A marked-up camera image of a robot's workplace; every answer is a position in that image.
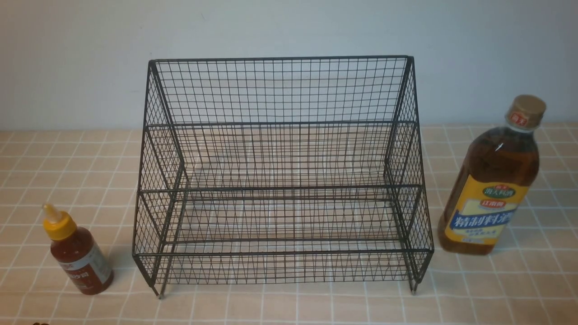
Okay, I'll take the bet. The large cooking wine bottle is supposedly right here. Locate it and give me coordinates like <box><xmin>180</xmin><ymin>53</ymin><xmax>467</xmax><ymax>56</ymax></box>
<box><xmin>437</xmin><ymin>94</ymin><xmax>546</xmax><ymax>255</ymax></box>

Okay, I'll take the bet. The small red sauce bottle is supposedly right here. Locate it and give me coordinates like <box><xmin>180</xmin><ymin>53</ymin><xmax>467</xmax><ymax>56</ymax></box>
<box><xmin>42</xmin><ymin>204</ymin><xmax>114</xmax><ymax>295</ymax></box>

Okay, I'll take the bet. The checkered beige tablecloth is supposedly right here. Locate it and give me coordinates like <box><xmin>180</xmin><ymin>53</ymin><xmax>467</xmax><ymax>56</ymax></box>
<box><xmin>0</xmin><ymin>123</ymin><xmax>577</xmax><ymax>325</ymax></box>

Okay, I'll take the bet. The black wire mesh shelf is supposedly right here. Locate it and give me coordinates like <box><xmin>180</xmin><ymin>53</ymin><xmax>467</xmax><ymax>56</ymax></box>
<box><xmin>132</xmin><ymin>55</ymin><xmax>435</xmax><ymax>297</ymax></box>

